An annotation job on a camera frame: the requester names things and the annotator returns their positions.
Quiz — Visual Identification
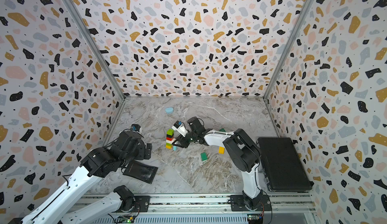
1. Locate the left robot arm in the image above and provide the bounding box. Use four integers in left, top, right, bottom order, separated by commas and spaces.
10, 129, 157, 224

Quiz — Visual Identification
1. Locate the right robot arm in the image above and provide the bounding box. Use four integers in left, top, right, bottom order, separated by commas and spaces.
172, 117, 263, 211

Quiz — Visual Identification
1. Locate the green square lego brick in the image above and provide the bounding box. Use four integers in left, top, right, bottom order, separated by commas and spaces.
200, 152, 208, 162

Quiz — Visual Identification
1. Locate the yellow lego brick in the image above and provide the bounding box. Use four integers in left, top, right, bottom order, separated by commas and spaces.
218, 147, 225, 154

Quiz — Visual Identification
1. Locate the light blue round puck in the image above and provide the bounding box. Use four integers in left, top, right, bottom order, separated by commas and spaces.
165, 107, 174, 114

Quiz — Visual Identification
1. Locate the green circuit board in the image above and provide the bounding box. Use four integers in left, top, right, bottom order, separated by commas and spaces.
121, 216, 135, 224

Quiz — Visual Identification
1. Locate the black hard case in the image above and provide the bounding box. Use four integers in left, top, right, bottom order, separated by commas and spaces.
257, 137, 312, 192

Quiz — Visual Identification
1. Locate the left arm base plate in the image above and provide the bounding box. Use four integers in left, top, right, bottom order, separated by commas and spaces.
118, 195, 151, 213

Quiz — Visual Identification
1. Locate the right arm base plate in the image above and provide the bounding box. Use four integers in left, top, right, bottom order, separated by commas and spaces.
228, 194, 272, 212

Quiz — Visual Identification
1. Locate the aluminium frame rail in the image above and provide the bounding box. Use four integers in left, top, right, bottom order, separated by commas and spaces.
60, 193, 318, 224

